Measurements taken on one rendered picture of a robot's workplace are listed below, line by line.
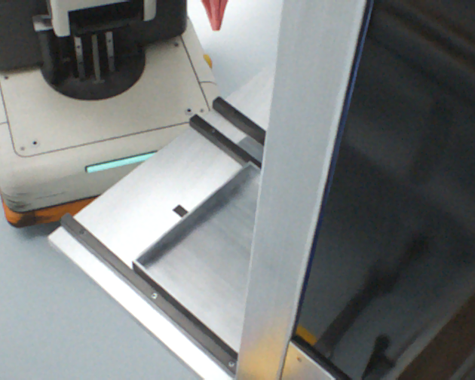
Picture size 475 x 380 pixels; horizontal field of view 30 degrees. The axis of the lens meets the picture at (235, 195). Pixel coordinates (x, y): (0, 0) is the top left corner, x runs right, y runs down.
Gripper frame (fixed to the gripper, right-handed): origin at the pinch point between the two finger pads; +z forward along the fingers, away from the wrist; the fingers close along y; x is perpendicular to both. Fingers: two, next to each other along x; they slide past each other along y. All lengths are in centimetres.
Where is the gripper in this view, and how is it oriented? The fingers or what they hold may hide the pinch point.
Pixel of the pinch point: (216, 24)
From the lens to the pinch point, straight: 122.1
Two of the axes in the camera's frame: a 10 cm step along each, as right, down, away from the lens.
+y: 9.3, -0.9, 3.5
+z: 0.4, 9.9, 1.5
